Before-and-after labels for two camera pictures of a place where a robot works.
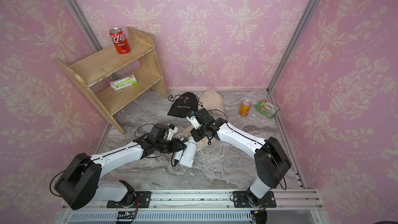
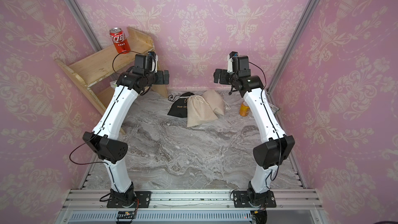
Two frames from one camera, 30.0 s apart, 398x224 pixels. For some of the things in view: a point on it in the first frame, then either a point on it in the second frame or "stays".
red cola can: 119,41 stays
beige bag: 201,144 → 199,111
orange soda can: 245,108 stays
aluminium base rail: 303,206 stays
